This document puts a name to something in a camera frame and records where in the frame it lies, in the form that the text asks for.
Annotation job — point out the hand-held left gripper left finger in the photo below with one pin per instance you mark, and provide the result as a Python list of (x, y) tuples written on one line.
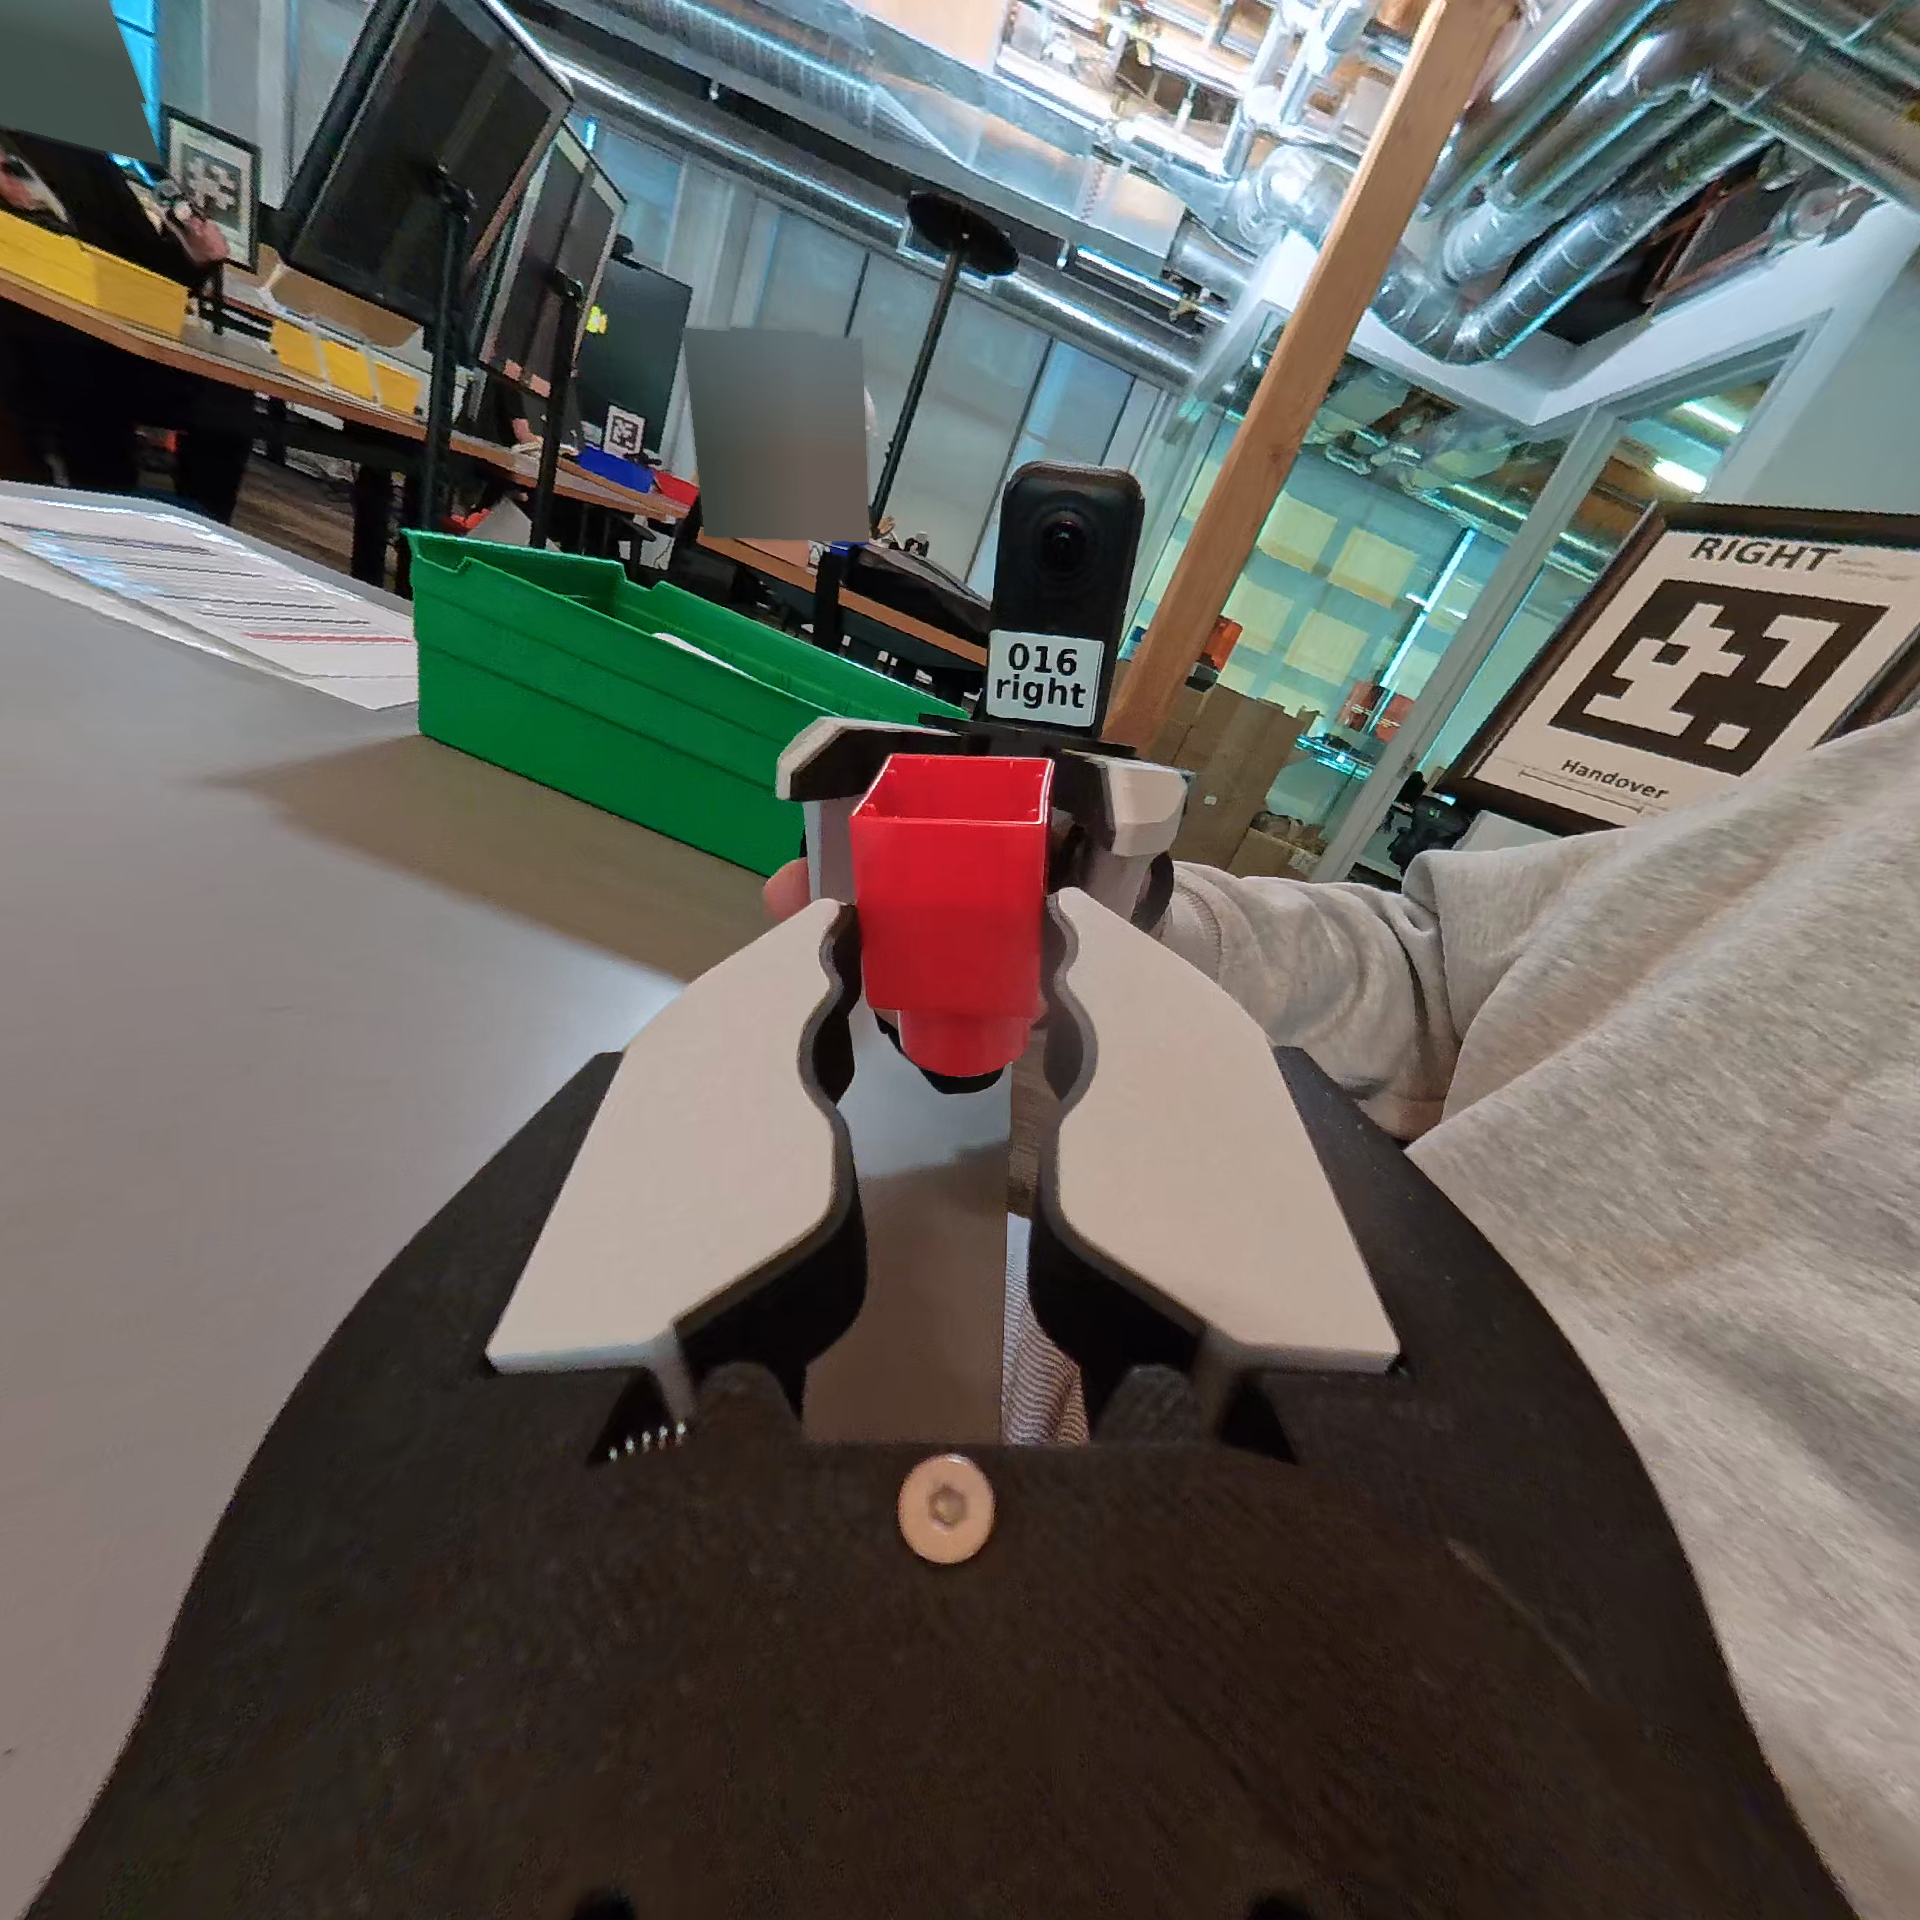
[(676, 1200)]

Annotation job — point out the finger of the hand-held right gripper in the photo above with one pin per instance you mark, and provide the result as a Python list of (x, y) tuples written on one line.
[(1149, 803), (828, 840)]

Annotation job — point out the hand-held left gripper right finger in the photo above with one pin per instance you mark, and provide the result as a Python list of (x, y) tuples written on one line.
[(1215, 1200)]

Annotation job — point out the red box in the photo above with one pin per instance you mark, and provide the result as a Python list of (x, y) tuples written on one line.
[(946, 901)]

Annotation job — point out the green plastic bin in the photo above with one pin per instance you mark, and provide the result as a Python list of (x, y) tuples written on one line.
[(570, 690)]

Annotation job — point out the person's right forearm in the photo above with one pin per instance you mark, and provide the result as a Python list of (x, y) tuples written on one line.
[(1350, 973)]

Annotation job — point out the person's right hand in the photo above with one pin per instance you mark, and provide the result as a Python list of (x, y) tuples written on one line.
[(787, 895)]

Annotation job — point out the brown cardboard box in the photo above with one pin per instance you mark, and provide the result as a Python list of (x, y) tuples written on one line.
[(1231, 749)]

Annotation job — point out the black bag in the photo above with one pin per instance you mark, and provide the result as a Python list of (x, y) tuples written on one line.
[(915, 578)]

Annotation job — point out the striped grey cloth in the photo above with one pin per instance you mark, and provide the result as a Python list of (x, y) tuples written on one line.
[(1043, 1348)]

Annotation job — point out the wooden table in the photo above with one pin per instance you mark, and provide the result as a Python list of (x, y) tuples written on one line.
[(780, 578), (224, 348), (524, 463)]

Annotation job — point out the black floor lamp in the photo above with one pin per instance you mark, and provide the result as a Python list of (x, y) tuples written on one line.
[(962, 234)]

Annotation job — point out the small blue plastic bin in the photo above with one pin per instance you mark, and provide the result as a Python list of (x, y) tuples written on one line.
[(618, 473)]

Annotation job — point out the small black framed marker sign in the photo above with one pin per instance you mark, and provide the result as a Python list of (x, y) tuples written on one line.
[(635, 428)]

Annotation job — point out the large black framed marker sign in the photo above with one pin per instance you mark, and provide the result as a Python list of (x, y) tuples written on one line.
[(1724, 660)]

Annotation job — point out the yellow plastic bin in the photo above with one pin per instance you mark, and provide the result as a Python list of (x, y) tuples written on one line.
[(90, 277), (347, 368)]

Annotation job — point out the printed paper sheet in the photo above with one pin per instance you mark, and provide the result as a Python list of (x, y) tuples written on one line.
[(181, 599)]

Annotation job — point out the wooden support post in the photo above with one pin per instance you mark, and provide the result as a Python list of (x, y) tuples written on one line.
[(1307, 359)]

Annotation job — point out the metal air duct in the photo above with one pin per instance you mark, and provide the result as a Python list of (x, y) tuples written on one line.
[(1559, 253)]

